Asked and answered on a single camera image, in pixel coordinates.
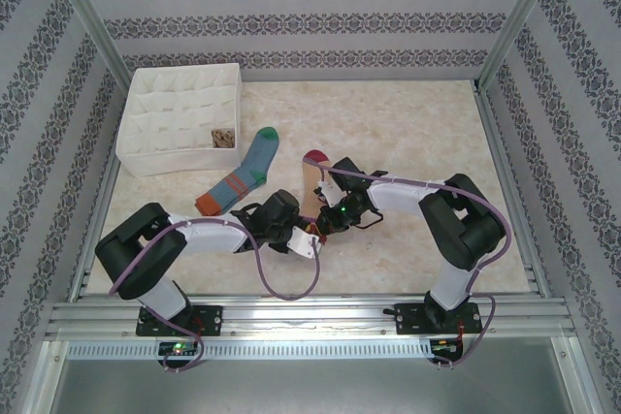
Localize white fabric organizer box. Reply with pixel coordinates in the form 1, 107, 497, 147
114, 62, 244, 177

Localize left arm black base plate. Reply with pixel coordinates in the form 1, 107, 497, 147
135, 304, 224, 337

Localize blue sock green toe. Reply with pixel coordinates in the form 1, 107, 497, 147
195, 126, 281, 216

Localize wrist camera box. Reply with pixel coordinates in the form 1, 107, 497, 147
315, 179, 344, 210
288, 228, 325, 261

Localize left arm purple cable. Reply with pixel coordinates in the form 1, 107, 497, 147
107, 218, 325, 372

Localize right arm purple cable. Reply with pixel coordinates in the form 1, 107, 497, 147
301, 155, 513, 371

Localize tan sock maroon stripes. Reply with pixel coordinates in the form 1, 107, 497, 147
300, 149, 336, 222

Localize aluminium side rail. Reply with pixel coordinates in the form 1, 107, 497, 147
67, 161, 122, 303
473, 83, 554, 299

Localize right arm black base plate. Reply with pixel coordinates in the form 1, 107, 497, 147
395, 302, 485, 336

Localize right aluminium frame post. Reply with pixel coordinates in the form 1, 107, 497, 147
476, 0, 570, 94

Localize slotted grey cable duct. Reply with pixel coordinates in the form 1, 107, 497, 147
65, 338, 433, 361

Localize brown argyle sock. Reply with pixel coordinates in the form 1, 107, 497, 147
210, 127, 238, 149

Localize aluminium mounting rail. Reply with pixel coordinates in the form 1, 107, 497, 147
46, 293, 576, 340

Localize left aluminium side rail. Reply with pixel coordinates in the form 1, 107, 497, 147
67, 161, 122, 303

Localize right aluminium side rail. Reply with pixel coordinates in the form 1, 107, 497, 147
473, 83, 554, 299

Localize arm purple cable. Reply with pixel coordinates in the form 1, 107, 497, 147
301, 155, 513, 371
107, 218, 325, 372

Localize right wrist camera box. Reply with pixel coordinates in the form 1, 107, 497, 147
315, 179, 344, 210

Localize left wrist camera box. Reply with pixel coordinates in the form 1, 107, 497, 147
288, 228, 325, 261

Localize grey sheet metal tray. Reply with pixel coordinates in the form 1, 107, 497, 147
28, 339, 591, 414

